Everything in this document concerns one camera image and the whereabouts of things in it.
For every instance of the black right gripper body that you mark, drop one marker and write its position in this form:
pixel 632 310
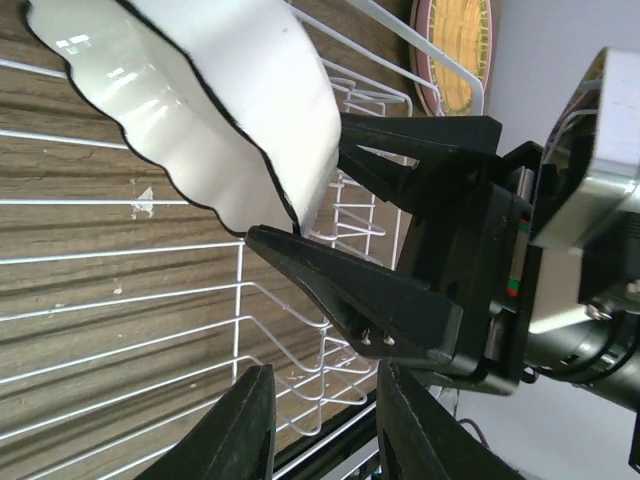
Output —
pixel 471 246

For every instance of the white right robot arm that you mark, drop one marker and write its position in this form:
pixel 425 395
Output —
pixel 583 312

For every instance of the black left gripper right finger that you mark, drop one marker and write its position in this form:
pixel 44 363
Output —
pixel 419 439

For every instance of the white wire dish rack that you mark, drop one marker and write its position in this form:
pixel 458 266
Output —
pixel 126 313

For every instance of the white scalloped bowl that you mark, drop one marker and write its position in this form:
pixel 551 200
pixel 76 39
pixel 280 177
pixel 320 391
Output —
pixel 229 98

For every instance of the black aluminium frame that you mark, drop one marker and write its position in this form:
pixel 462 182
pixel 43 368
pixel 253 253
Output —
pixel 349 436

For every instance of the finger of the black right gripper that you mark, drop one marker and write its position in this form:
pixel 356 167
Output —
pixel 419 163
pixel 380 312

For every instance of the yellow woven bamboo tray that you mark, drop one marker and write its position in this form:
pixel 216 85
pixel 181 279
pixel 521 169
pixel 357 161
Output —
pixel 463 30

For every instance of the pink plate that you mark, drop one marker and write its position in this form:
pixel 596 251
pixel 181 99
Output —
pixel 430 97

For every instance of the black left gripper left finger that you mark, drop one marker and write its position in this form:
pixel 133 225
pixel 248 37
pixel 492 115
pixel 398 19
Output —
pixel 234 440

